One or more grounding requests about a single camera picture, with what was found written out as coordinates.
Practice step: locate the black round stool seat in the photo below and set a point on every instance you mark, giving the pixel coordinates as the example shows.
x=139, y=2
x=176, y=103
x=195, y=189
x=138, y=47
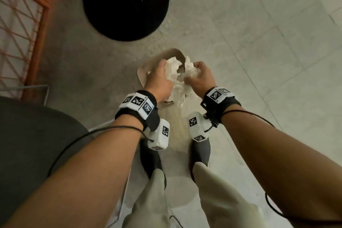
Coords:
x=125, y=3

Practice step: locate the person's black shoe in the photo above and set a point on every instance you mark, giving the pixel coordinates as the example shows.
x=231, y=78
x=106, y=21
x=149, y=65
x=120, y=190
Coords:
x=151, y=159
x=200, y=151

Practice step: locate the person's right black shoe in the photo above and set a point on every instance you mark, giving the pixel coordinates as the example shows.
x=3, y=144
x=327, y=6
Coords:
x=200, y=151

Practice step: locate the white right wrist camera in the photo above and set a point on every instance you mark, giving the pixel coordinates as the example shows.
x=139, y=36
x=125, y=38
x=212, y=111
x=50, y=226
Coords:
x=197, y=126

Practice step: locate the person's right trouser leg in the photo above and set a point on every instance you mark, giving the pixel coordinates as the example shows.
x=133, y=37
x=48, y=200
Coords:
x=221, y=201

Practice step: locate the grey chair seat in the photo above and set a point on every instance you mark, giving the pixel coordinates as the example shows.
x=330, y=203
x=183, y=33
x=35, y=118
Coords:
x=29, y=150

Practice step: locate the white paper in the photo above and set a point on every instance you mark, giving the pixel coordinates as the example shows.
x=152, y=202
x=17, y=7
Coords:
x=175, y=71

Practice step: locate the person's right forearm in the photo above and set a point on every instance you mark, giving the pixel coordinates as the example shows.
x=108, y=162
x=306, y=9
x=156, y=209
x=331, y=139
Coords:
x=280, y=166

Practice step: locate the person's right hand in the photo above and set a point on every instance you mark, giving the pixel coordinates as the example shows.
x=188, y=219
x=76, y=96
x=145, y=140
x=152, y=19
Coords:
x=203, y=79

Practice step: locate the beige waste bin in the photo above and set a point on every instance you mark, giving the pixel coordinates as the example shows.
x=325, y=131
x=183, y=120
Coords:
x=153, y=61

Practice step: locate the person's left trouser leg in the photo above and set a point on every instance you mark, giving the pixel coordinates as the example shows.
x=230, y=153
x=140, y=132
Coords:
x=152, y=203

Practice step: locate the person's left hand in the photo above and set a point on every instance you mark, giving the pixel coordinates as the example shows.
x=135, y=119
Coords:
x=158, y=82

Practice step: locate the metal chair frame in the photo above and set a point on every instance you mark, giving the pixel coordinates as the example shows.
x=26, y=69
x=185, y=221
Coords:
x=40, y=89

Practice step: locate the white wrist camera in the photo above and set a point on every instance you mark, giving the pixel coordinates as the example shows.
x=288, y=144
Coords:
x=160, y=135
x=197, y=126

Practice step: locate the person's right fingers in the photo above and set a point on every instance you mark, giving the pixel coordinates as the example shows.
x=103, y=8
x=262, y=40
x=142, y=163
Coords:
x=199, y=65

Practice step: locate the person's trouser leg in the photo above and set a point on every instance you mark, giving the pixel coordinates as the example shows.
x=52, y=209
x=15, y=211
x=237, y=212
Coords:
x=152, y=203
x=221, y=201

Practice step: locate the person's left fingers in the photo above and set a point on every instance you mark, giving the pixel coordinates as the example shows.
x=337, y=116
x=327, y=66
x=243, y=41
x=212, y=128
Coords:
x=161, y=64

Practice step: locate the orange metal grid rack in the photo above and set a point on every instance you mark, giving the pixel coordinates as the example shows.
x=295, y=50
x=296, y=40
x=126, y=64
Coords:
x=29, y=30

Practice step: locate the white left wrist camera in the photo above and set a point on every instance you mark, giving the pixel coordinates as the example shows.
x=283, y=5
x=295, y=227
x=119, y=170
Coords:
x=160, y=135

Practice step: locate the person's left black shoe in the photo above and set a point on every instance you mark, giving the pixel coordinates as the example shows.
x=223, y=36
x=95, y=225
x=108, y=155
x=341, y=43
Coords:
x=151, y=159

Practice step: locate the person's left forearm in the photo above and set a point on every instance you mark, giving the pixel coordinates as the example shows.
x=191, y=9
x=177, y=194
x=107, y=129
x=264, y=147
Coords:
x=88, y=174

